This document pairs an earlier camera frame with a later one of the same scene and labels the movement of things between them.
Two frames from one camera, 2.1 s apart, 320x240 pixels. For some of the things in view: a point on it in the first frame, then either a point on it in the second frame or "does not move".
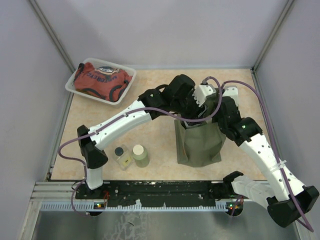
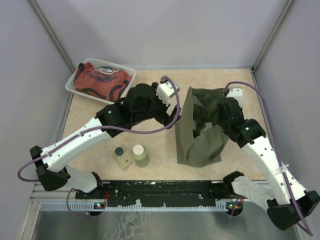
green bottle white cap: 141,156 does not move
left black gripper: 197,112 -> 163,118
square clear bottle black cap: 122,156 does not move
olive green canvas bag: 198,145 does not move
